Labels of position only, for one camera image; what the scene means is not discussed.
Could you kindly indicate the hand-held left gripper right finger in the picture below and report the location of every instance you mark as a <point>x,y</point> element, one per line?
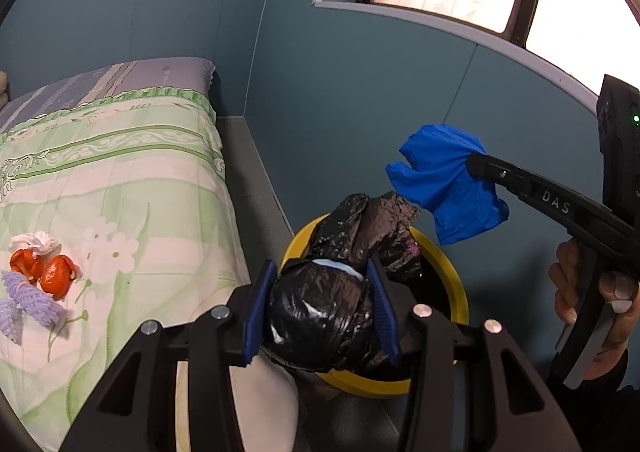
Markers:
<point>385,317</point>

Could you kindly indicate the person's right forearm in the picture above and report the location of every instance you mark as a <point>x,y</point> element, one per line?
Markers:
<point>615,412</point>

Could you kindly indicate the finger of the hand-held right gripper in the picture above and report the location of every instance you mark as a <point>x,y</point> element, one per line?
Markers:
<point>530,189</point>

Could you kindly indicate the person's right hand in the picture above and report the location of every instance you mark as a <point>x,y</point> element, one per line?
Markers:
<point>565,282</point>

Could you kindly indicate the lavender knit sock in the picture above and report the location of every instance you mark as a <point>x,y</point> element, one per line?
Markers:
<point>30,299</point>

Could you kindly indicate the yellow rimmed waste bin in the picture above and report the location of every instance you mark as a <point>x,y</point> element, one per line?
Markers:
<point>450,282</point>

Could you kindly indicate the blue rubber glove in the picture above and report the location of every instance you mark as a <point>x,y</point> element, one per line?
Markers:
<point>445,182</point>

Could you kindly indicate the green floral quilt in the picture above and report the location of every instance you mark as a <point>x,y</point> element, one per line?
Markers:
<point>125,171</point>

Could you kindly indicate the orange tangerine peel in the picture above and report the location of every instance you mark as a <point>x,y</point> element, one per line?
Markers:
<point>27,264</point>
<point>55,277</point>

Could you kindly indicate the beige stacked pillows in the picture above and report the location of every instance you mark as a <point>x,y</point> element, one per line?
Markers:
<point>2,89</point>

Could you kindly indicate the black plastic garbage bag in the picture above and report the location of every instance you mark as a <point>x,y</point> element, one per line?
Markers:
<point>320,307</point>

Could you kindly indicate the white tissue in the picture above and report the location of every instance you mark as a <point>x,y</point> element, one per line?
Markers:
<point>37,242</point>

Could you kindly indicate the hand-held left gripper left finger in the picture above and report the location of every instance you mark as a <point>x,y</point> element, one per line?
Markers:
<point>257,317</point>

